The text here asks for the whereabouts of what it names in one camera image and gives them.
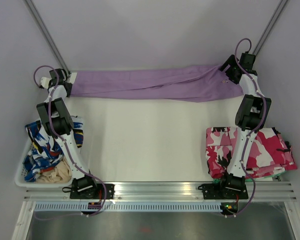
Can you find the beige garment in basket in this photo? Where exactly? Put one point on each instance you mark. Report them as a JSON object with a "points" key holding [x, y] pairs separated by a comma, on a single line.
{"points": [[60, 174]]}

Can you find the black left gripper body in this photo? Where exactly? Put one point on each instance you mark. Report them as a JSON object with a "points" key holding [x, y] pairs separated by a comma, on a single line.
{"points": [[70, 86]]}

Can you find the aluminium frame rail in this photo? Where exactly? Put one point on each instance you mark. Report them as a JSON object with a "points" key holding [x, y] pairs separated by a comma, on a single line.
{"points": [[265, 191]]}

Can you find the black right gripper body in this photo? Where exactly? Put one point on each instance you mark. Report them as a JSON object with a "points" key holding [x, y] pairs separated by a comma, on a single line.
{"points": [[232, 61]]}

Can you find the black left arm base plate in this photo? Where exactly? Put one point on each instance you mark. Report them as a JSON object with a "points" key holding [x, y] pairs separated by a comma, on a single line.
{"points": [[92, 192]]}

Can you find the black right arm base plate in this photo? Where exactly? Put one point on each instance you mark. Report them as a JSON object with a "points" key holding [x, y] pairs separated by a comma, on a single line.
{"points": [[214, 191]]}

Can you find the purple trousers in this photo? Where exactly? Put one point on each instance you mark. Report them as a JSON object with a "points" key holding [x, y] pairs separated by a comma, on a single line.
{"points": [[200, 83]]}

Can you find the white plastic laundry basket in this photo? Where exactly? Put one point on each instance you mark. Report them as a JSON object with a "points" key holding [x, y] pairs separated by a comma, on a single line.
{"points": [[22, 175]]}

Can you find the white slotted cable duct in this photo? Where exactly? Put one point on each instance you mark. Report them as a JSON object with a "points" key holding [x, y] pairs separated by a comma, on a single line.
{"points": [[109, 206]]}

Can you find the blue white patterned garment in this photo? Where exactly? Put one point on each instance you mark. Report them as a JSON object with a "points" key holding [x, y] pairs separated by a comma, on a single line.
{"points": [[40, 150]]}

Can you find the pink camouflage folded trousers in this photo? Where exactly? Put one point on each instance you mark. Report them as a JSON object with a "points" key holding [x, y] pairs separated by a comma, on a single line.
{"points": [[270, 154]]}

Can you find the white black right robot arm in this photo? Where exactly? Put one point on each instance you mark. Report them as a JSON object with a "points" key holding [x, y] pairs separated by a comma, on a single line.
{"points": [[249, 119]]}

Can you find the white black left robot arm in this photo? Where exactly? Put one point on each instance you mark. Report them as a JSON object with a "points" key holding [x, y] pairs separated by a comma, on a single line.
{"points": [[58, 124]]}

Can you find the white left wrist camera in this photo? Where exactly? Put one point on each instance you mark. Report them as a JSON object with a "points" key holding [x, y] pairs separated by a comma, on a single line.
{"points": [[45, 82]]}

